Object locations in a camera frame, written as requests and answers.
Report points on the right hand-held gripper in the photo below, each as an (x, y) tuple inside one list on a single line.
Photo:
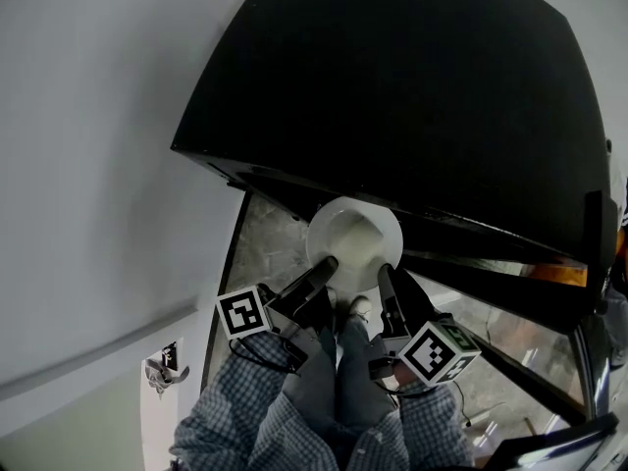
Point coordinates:
[(432, 351)]

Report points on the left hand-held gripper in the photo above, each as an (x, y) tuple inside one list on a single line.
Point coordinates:
[(294, 307)]

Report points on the white round plate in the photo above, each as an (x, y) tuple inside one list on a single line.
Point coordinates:
[(343, 214)]

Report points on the black cabinet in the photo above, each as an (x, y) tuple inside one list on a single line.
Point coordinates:
[(392, 91)]

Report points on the person's left forearm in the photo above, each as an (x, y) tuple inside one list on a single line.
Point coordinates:
[(230, 390)]

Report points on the person's right forearm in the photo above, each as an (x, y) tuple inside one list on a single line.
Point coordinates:
[(432, 420)]

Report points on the person's left shoe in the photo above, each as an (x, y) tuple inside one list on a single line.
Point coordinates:
[(331, 296)]

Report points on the person's shoe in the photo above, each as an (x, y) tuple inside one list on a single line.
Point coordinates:
[(360, 307), (331, 296)]

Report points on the person's right shoe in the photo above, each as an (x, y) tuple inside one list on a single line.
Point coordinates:
[(360, 307)]

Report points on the person's right leg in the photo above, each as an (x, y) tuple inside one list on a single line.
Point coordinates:
[(363, 376)]

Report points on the person's leg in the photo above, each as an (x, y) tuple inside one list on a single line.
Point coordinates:
[(309, 385), (363, 376)]

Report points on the person's left leg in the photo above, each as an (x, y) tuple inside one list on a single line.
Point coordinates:
[(309, 385)]

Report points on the person's checked shirt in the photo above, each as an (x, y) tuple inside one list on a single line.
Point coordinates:
[(382, 449)]

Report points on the orange mat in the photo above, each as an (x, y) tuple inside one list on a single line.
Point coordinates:
[(559, 273)]

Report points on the black plate with white marks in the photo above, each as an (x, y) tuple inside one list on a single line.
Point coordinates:
[(169, 356)]

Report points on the black flat device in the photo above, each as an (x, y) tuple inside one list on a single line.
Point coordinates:
[(564, 439)]

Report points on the frosted glass window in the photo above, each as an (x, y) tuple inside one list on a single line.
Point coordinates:
[(64, 425)]

